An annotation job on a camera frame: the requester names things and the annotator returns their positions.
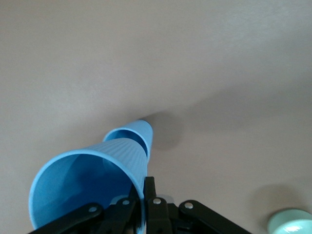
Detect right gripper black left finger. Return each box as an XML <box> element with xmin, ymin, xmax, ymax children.
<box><xmin>28</xmin><ymin>187</ymin><xmax>145</xmax><ymax>234</ymax></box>

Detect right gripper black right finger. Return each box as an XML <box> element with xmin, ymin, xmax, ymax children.
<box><xmin>143</xmin><ymin>176</ymin><xmax>253</xmax><ymax>234</ymax></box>

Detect blue ribbed plastic cup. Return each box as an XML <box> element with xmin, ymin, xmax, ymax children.
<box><xmin>28</xmin><ymin>137</ymin><xmax>150</xmax><ymax>234</ymax></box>
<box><xmin>102</xmin><ymin>119</ymin><xmax>154</xmax><ymax>159</ymax></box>

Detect mint green bowl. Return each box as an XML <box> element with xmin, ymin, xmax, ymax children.
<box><xmin>267</xmin><ymin>210</ymin><xmax>312</xmax><ymax>234</ymax></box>

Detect brown table cover sheet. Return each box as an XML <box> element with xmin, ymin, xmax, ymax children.
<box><xmin>0</xmin><ymin>0</ymin><xmax>312</xmax><ymax>234</ymax></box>

